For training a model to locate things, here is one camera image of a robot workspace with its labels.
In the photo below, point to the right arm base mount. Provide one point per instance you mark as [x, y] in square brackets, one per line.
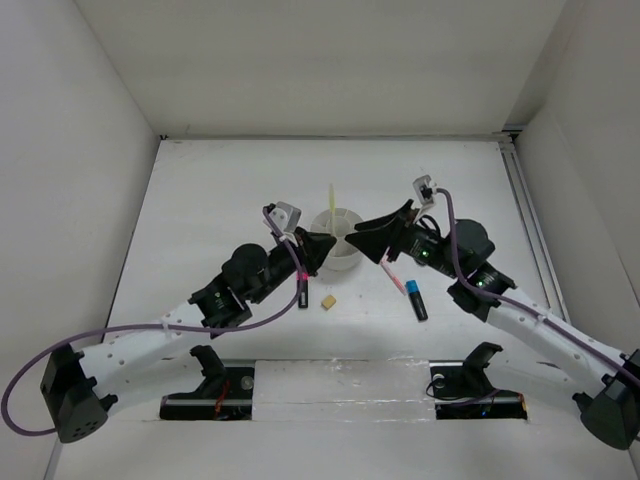
[461, 390]

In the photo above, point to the yellow thin highlighter pen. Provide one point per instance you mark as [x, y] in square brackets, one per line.
[332, 209]

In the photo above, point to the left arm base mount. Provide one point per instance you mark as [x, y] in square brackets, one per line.
[225, 392]

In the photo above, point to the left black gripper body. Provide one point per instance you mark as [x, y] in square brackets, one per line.
[282, 263]

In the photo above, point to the blue black highlighter marker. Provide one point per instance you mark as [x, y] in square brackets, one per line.
[416, 300]

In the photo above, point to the pink thin highlighter pen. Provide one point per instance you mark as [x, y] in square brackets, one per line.
[393, 277]

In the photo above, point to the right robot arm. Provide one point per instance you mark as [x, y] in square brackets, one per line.
[598, 383]

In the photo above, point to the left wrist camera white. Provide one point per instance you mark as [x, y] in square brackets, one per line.
[281, 218]

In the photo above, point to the white round divided container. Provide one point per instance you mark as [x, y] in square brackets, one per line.
[342, 256]

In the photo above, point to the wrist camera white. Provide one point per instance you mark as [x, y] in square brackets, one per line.
[281, 218]
[425, 189]

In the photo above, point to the tan eraser block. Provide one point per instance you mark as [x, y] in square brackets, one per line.
[328, 302]

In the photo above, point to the pink black highlighter marker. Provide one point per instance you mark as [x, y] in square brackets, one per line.
[303, 284]

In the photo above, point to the aluminium rail on right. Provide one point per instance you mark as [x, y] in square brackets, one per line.
[537, 245]

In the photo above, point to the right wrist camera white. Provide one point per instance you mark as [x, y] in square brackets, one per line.
[425, 189]

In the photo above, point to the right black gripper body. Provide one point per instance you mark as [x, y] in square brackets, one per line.
[425, 247]

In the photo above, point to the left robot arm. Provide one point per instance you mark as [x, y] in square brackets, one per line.
[83, 388]

